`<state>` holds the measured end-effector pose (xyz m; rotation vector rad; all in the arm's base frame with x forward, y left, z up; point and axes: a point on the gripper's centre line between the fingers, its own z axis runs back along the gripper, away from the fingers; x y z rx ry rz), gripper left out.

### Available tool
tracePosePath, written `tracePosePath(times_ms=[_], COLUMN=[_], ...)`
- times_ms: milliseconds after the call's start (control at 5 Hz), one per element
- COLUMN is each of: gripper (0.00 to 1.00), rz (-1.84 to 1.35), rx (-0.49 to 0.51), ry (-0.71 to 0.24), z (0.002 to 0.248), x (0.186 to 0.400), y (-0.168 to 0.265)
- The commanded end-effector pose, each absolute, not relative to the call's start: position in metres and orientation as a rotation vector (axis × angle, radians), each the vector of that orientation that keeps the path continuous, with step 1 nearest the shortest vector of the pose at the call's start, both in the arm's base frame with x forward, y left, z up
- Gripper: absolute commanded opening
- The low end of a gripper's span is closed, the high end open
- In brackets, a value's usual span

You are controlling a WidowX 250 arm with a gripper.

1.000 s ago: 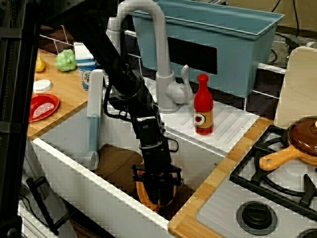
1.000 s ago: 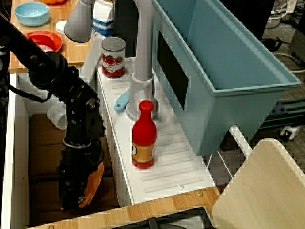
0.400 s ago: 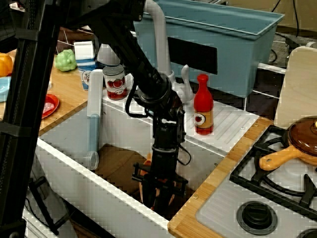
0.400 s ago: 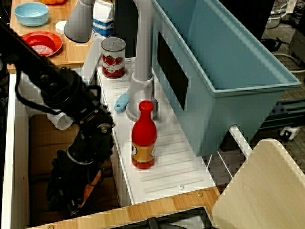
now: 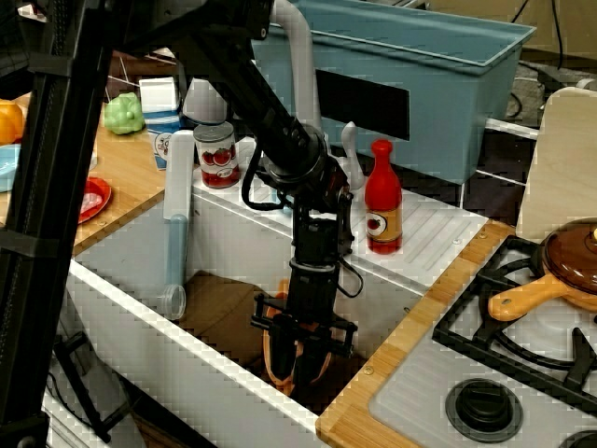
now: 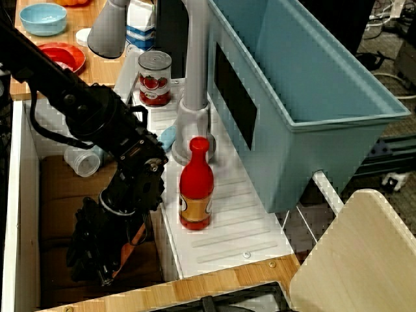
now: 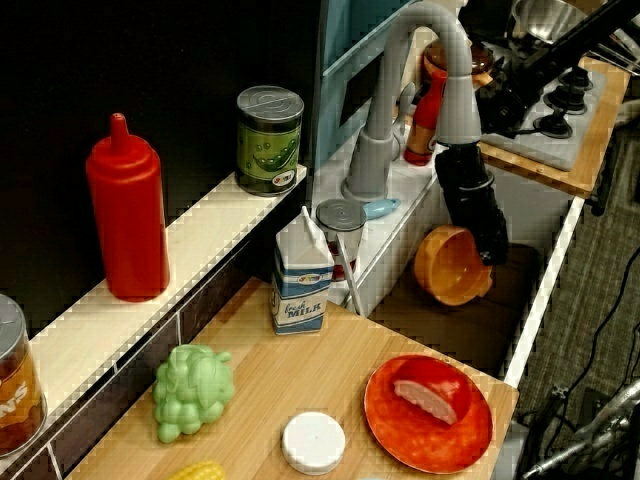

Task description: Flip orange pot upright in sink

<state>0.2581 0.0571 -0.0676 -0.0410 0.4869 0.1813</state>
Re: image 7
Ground grey toy stove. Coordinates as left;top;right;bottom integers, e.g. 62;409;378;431
479;64;609;172

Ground yellow toy corn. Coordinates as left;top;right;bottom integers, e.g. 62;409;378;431
162;460;228;480

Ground orange toy pot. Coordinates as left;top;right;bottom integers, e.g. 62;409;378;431
413;224;495;307

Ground silver metal pot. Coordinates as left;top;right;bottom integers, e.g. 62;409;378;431
507;0;599;46

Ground grey metal stand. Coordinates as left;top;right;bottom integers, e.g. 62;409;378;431
519;378;640;480

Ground red ketchup bottle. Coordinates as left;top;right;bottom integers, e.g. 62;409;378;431
84;112;171;302

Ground green toy grapes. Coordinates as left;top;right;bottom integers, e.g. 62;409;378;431
152;343;236;444

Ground orange beans can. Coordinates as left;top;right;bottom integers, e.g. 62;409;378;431
0;293;49;456

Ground black stove knob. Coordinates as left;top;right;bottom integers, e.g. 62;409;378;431
543;85;587;115
532;113;574;140
558;65;595;91

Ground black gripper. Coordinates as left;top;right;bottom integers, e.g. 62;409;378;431
433;140;510;267

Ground green pea can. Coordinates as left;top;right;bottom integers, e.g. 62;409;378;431
234;85;305;197

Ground white round lid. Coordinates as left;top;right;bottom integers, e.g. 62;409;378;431
281;411;347;476

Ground cream ledge shelf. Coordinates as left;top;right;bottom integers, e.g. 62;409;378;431
0;163;308;469

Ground black cable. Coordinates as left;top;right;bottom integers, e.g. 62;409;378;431
514;239;640;426

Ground light blue cabinet panel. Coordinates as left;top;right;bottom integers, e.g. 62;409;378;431
309;0;426;166

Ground red toy ham slice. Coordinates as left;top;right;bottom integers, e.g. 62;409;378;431
391;357;473;426

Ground grey toy faucet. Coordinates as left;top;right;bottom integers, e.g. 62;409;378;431
341;1;483;203

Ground orange round plate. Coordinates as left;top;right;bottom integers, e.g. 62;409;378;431
363;354;494;474

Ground orange red sauce bottle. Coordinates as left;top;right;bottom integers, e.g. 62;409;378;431
402;68;449;167

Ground light blue toy fish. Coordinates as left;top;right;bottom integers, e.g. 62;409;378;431
360;197;402;220

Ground wooden stove shelf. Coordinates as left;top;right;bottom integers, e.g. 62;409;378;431
479;55;631;199

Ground white toy sink basin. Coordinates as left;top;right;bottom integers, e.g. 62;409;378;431
309;144;586;391

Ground blue white milk carton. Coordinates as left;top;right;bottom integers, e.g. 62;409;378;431
271;205;335;336

